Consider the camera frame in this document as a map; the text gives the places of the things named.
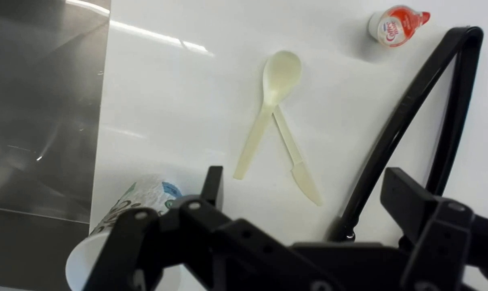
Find white plastic knife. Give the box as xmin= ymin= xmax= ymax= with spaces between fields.
xmin=272 ymin=103 xmax=325 ymax=206

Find creamer cup with red lid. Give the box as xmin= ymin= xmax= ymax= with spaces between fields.
xmin=367 ymin=4 xmax=433 ymax=48

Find white plastic spoon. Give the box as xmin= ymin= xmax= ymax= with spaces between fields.
xmin=233 ymin=48 xmax=304 ymax=181

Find black plastic tongs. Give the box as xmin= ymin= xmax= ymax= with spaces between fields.
xmin=325 ymin=24 xmax=485 ymax=242

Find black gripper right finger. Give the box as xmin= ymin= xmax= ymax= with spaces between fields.
xmin=380 ymin=166 xmax=488 ymax=291

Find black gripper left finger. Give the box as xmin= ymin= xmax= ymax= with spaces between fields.
xmin=84 ymin=164 xmax=322 ymax=291

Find stainless steel sink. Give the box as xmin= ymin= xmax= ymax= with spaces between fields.
xmin=0 ymin=0 xmax=112 ymax=291

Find printed paper cup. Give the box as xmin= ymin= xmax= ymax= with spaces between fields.
xmin=65 ymin=174 xmax=186 ymax=291

